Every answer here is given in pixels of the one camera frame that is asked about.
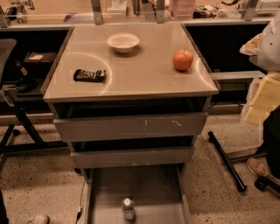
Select dark snack bar packet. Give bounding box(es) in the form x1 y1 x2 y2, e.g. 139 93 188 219
73 69 106 83

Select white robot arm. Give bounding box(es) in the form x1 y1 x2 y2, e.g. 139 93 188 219
240 12 280 126

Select black table frame left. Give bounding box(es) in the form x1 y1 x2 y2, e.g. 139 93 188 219
0 87 69 173

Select top grey drawer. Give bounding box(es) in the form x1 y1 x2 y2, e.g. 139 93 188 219
54 112 207 142

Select black metal floor bar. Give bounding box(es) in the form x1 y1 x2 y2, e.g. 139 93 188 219
207 131 247 193

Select pink stacked containers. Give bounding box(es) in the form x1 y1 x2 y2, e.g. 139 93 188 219
169 0 196 20

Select open bottom grey drawer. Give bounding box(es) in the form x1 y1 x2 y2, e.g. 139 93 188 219
83 166 193 224

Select white bowl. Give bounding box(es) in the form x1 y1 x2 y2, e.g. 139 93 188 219
107 32 140 53

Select grey drawer cabinet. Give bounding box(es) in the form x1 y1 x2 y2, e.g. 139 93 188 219
40 22 221 182

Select tan shoe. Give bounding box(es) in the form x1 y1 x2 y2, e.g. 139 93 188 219
246 157 280 186

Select middle grey drawer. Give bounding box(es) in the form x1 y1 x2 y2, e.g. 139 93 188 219
71 146 194 169

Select red apple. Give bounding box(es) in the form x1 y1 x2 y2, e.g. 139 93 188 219
172 49 193 71

